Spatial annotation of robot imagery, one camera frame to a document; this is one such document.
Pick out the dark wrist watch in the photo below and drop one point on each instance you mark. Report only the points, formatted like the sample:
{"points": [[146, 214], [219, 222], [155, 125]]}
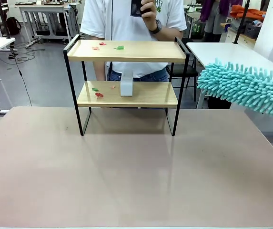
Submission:
{"points": [[157, 27]]}

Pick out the black backpack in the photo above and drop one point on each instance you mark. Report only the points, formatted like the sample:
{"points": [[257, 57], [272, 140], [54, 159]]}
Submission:
{"points": [[13, 26]]}

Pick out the grey storage basket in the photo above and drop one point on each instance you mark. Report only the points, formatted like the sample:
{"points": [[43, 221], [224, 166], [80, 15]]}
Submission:
{"points": [[253, 30]]}

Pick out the red paper scrap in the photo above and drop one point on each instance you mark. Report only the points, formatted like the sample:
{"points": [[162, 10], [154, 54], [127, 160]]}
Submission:
{"points": [[99, 95], [102, 43]]}

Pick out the two-tier wooden black-frame shelf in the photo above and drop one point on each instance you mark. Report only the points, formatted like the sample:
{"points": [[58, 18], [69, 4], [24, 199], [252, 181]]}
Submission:
{"points": [[126, 51]]}

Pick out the white rectangular box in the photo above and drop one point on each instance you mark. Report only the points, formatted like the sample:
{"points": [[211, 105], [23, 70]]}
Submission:
{"points": [[126, 88]]}

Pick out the teal chenille duster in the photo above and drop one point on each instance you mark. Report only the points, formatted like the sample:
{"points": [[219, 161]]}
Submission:
{"points": [[245, 88]]}

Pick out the person left forearm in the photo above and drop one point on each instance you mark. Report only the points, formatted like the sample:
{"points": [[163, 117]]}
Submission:
{"points": [[166, 33]]}

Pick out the purple hanging garment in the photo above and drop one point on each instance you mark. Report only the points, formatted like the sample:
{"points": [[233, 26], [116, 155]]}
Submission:
{"points": [[210, 8]]}

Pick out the large white desk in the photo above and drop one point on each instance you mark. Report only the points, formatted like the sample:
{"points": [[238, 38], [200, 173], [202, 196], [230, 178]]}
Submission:
{"points": [[222, 53]]}

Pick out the black bin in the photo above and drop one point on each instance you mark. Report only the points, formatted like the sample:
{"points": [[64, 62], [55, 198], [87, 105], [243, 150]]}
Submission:
{"points": [[219, 102]]}

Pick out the black chair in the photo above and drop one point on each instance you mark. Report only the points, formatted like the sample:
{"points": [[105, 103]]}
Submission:
{"points": [[186, 70]]}

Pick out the orange cloth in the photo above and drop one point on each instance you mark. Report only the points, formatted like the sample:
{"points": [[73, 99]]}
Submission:
{"points": [[248, 12]]}

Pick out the blue jeans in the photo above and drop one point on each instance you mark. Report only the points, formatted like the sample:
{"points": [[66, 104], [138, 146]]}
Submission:
{"points": [[150, 76]]}

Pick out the person torso white t-shirt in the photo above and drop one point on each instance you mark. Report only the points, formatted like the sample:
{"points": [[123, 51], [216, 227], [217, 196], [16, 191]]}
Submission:
{"points": [[122, 21]]}

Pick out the person right forearm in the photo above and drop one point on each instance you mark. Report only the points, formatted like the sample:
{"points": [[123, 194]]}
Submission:
{"points": [[99, 71]]}

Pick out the white workbench with equipment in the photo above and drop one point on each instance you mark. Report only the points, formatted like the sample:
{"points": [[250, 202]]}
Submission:
{"points": [[43, 8]]}

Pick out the black mesh pen holder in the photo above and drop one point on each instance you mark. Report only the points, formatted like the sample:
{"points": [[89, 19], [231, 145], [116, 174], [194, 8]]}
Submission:
{"points": [[136, 9]]}

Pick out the black camera pole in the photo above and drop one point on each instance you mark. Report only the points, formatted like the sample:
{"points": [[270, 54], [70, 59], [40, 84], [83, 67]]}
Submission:
{"points": [[4, 19], [242, 21]]}

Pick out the green paper scrap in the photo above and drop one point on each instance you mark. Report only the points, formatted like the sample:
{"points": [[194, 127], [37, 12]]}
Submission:
{"points": [[94, 89], [120, 47]]}

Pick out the green bag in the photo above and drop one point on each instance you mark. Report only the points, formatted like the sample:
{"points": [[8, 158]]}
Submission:
{"points": [[198, 29]]}

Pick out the person left hand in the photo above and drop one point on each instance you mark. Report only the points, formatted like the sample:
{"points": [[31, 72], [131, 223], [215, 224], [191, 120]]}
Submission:
{"points": [[151, 13]]}

